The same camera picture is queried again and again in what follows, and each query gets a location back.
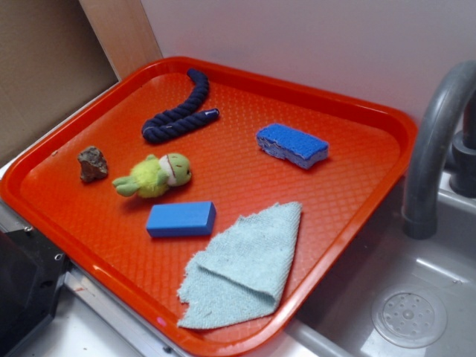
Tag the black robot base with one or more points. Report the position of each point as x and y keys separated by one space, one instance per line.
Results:
x=32 y=274

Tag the round sink drain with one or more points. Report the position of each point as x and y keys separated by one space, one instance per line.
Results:
x=409 y=316

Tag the orange plastic tray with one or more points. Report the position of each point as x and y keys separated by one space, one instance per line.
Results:
x=211 y=114

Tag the brown rock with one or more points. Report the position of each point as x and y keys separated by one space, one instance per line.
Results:
x=93 y=165

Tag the light blue folded cloth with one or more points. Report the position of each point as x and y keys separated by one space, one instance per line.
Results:
x=242 y=273

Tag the grey toy sink basin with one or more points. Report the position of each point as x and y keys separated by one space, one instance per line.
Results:
x=335 y=320

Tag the grey faucet spout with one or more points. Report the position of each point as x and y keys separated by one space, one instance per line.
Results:
x=443 y=119

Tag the dark grey faucet handle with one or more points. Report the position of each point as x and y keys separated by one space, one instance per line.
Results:
x=462 y=181

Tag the wooden board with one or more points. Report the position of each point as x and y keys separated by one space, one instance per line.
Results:
x=124 y=32

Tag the green plush toy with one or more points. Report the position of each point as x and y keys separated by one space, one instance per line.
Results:
x=154 y=176

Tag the blue rectangular block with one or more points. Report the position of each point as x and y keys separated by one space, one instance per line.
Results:
x=181 y=219

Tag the blue sponge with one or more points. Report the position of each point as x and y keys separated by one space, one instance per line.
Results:
x=286 y=143

